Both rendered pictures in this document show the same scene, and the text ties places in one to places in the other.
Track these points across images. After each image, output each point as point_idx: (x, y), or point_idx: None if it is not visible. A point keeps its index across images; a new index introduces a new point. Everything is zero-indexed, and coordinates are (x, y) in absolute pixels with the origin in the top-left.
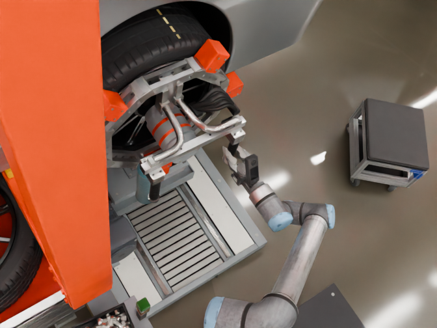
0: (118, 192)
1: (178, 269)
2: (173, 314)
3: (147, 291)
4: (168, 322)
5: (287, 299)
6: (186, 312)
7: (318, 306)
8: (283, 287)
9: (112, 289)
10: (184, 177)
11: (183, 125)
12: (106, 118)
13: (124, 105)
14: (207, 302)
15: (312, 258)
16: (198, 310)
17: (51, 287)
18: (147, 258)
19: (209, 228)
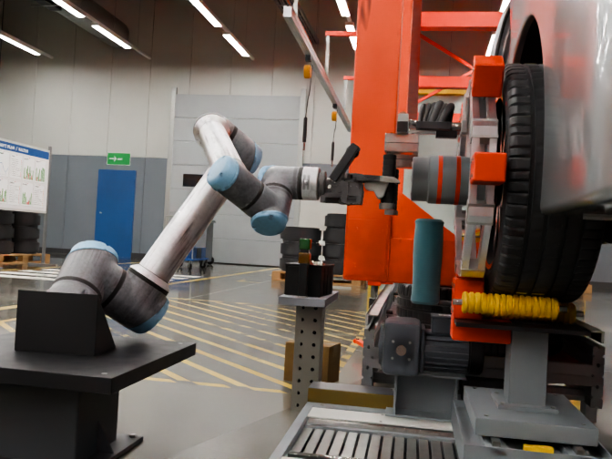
0: (476, 389)
1: (328, 436)
2: (281, 439)
3: (331, 414)
4: (278, 435)
5: (213, 114)
6: (270, 443)
7: (118, 366)
8: (221, 125)
9: (360, 407)
10: (462, 437)
11: (439, 156)
12: (460, 121)
13: None
14: (259, 453)
15: (211, 141)
16: (259, 448)
17: None
18: (370, 424)
19: (353, 458)
